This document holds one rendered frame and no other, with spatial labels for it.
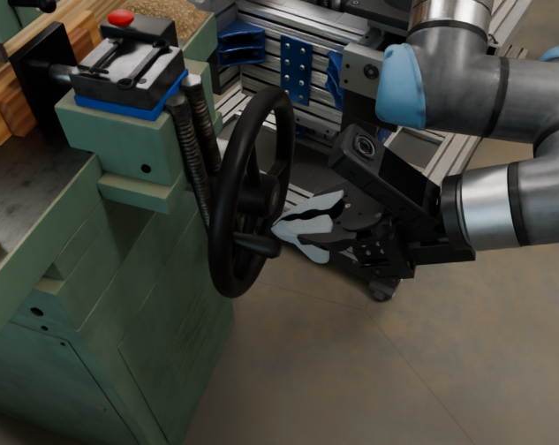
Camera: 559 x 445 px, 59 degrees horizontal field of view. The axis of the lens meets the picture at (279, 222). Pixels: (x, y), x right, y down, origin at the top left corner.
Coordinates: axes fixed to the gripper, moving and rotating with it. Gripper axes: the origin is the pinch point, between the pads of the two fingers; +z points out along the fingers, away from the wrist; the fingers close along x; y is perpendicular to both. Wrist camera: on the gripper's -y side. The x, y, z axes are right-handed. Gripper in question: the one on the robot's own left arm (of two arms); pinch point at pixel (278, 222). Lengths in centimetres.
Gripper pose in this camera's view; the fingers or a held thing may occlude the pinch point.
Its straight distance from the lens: 56.3
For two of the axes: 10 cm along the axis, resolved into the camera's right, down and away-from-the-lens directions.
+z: -8.2, 1.2, 5.5
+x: 3.1, -7.2, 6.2
